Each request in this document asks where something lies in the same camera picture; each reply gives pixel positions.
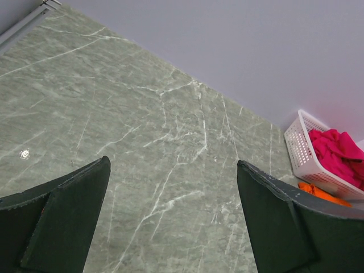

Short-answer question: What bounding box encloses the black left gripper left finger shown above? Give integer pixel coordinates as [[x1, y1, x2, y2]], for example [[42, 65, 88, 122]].
[[1, 156, 110, 272]]

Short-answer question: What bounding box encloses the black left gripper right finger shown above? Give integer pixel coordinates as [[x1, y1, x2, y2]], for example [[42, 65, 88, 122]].
[[237, 160, 363, 272]]

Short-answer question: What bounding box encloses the folded orange t shirt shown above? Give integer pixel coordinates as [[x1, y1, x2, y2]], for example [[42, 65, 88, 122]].
[[298, 182, 352, 208]]

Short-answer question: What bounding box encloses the crumpled pink shirt in basket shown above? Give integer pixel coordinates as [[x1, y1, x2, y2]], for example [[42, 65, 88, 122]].
[[309, 129, 363, 190]]

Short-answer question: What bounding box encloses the white plastic laundry basket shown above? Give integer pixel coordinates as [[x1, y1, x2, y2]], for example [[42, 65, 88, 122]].
[[284, 109, 363, 202]]

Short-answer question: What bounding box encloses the aluminium table edge rail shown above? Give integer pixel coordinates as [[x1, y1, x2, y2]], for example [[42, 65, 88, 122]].
[[1, 1, 62, 55]]

